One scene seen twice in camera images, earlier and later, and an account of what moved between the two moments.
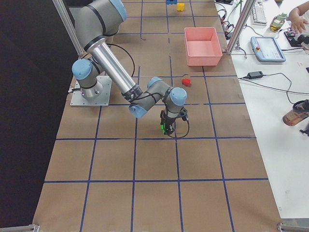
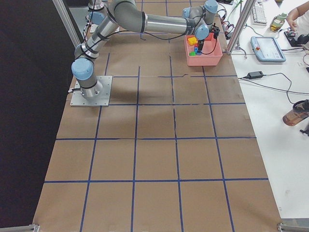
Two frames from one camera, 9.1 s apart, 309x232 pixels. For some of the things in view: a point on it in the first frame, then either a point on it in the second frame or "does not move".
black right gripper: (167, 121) to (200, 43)
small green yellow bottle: (277, 22) does not move
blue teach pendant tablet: (266, 49) does not move
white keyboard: (259, 16) does not move
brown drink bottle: (300, 112) does not move
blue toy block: (171, 2) to (196, 50)
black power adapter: (255, 75) does not move
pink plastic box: (203, 47) does not move
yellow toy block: (180, 7) to (192, 40)
